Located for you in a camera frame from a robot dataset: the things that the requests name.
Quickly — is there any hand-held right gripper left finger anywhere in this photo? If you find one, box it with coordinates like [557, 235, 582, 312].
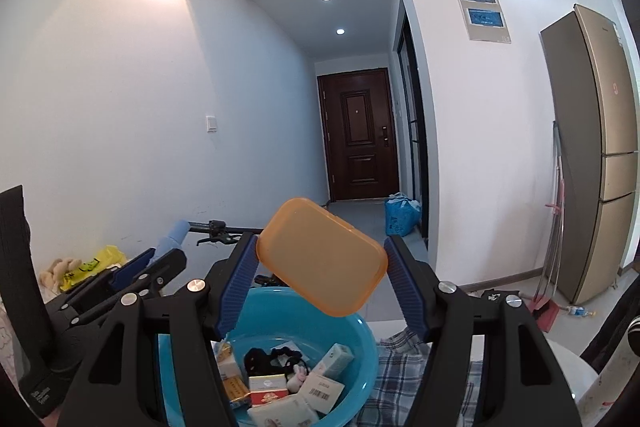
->
[57, 232, 261, 427]

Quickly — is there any orange plastic soap box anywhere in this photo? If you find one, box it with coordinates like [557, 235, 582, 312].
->
[256, 197, 389, 318]

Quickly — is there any small white green box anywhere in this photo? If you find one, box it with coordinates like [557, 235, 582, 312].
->
[315, 343, 355, 379]

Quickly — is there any blue woven bag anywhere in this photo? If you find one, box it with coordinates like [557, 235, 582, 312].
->
[384, 193, 422, 238]

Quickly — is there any black framed glass door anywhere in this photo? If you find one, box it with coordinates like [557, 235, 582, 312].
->
[395, 0, 431, 240]

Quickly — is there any folded metal drying rack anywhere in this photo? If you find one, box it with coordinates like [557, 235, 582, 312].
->
[532, 121, 569, 308]

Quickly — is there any yellow plastic bag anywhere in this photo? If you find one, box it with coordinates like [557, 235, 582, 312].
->
[60, 245, 128, 293]

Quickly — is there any grey wall panel box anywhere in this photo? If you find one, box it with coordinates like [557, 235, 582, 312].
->
[449, 0, 513, 44]

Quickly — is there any white tissue pack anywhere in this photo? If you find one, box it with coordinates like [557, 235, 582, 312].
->
[247, 394, 321, 427]

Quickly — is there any white floral thermos bottle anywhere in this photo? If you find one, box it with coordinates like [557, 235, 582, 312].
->
[575, 314, 640, 427]

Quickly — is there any blue plaid cloth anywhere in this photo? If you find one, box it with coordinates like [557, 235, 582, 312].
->
[375, 327, 483, 427]

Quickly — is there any beige plush toy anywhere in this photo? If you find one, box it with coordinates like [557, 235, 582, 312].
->
[39, 257, 83, 291]

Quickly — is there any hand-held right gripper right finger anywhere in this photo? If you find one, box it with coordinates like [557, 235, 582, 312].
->
[384, 234, 583, 427]

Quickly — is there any red white cigarette box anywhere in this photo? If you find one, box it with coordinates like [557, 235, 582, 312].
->
[248, 374, 291, 406]

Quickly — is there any dark jacket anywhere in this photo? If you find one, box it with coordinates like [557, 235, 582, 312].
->
[580, 257, 640, 377]

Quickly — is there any small white bunny toy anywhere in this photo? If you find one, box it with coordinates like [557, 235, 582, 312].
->
[287, 364, 308, 393]

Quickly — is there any light blue tube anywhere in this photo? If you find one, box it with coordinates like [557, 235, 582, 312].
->
[152, 220, 191, 265]

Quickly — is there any blue plastic basin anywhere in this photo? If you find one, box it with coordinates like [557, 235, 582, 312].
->
[159, 287, 379, 427]

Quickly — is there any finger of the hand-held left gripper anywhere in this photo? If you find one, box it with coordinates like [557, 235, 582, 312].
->
[45, 248, 158, 309]
[70, 249, 188, 327]

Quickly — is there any black scrunchie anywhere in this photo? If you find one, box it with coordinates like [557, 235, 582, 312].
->
[244, 347, 301, 380]

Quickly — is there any gold cigarette box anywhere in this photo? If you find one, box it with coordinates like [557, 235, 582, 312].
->
[220, 374, 252, 409]

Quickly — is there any gold grey refrigerator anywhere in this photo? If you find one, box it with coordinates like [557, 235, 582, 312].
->
[539, 4, 640, 305]

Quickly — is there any red dustpan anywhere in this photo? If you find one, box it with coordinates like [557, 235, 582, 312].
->
[532, 297, 564, 334]

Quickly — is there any white barcode box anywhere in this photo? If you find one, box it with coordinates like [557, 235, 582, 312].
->
[299, 373, 346, 413]

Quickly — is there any dark brown entrance door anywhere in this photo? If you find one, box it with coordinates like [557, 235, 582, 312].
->
[317, 68, 400, 202]

